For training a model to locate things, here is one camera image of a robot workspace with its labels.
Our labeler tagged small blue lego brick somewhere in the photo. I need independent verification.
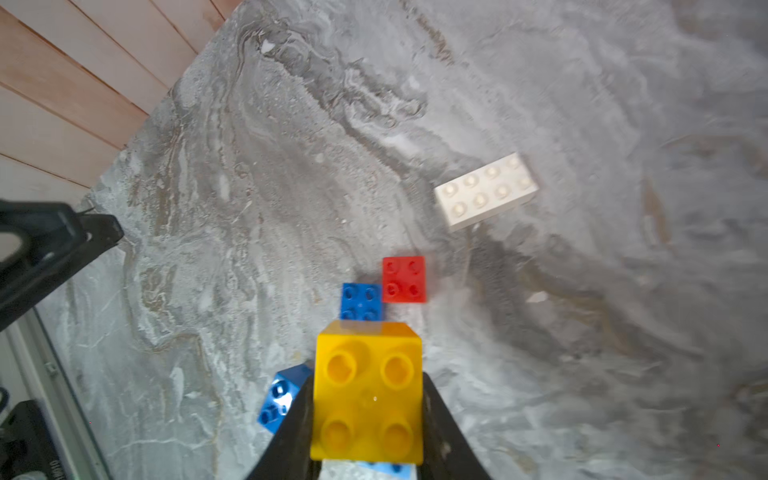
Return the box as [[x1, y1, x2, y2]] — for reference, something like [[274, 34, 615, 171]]
[[339, 283, 384, 321]]

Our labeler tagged small yellow lego cube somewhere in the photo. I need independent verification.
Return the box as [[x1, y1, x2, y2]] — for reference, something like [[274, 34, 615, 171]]
[[310, 320, 424, 465]]

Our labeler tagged small red lego brick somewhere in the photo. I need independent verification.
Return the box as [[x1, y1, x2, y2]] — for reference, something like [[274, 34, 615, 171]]
[[382, 256, 427, 303]]

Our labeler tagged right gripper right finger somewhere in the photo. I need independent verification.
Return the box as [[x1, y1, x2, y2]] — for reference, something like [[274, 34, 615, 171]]
[[417, 372, 491, 480]]

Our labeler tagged blue square lego brick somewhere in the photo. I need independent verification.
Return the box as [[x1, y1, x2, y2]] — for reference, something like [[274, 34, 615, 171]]
[[257, 363, 312, 434]]

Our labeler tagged white long lego brick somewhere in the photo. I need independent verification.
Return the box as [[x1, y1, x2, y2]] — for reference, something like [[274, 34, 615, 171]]
[[434, 153, 539, 231]]

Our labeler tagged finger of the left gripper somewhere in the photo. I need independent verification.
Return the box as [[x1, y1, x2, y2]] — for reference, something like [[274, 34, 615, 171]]
[[1, 200, 124, 329]]

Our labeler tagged light blue long lego brick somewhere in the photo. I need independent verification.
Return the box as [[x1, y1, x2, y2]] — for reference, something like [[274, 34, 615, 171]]
[[357, 461, 415, 480]]

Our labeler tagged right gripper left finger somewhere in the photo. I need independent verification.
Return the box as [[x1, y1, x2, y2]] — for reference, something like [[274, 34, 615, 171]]
[[246, 376, 322, 480]]

